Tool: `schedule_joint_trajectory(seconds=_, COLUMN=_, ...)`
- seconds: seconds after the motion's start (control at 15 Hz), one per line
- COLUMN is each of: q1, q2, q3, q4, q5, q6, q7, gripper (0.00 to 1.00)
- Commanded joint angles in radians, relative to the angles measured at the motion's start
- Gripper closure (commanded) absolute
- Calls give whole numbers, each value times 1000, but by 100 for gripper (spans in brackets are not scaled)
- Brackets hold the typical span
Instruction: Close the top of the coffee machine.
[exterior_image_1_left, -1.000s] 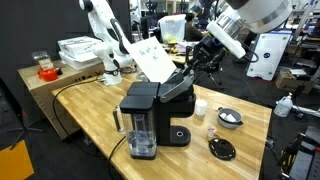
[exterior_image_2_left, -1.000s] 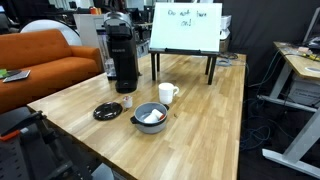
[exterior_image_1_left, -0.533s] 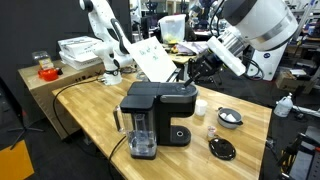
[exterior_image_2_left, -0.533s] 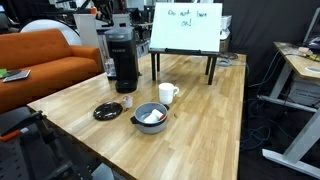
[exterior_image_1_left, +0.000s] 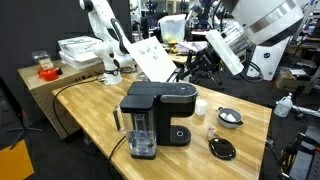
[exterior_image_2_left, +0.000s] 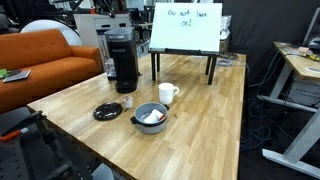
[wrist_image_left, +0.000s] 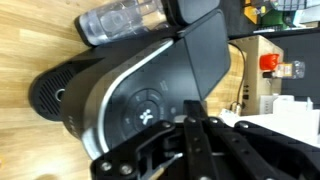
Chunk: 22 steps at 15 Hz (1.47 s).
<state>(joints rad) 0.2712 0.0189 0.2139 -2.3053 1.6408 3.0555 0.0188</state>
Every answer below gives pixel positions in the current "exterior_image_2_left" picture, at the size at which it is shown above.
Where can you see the coffee pod capsule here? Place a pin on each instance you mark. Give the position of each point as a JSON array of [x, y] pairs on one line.
[[127, 102]]

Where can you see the black coffee machine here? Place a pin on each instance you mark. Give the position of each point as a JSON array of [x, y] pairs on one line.
[[125, 66]]

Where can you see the white mug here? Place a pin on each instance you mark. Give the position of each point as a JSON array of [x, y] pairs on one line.
[[166, 94]]

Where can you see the white cup with red end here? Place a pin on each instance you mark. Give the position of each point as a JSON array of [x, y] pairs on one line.
[[157, 114]]

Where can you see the small brown crumb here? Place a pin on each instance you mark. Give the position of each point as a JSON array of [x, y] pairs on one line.
[[175, 115]]

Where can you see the white paper cup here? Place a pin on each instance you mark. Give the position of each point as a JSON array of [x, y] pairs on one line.
[[150, 118]]

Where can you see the black whiteboard stand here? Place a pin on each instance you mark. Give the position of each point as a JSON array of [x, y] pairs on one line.
[[183, 52]]

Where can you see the black round pot lid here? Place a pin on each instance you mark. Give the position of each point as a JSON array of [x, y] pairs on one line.
[[107, 111]]

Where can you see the white whiteboard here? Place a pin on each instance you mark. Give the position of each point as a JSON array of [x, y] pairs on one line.
[[186, 33]]

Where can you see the grey cabinet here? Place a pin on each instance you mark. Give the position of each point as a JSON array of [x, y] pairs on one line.
[[90, 26]]

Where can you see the white round table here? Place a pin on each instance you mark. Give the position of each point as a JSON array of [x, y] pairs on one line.
[[50, 26]]

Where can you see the black equipment rig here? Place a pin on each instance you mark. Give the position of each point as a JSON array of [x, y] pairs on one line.
[[36, 150]]

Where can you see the wooden desk white legs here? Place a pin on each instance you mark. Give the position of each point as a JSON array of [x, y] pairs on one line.
[[300, 66]]

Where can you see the grey tablet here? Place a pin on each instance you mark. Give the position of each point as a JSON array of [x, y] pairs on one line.
[[17, 76]]

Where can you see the white box under desk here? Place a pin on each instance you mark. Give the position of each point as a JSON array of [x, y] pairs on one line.
[[305, 93]]

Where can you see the green booklet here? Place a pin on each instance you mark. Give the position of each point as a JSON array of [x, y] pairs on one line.
[[2, 73]]

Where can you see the computer monitor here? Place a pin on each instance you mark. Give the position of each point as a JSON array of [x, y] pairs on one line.
[[313, 30]]

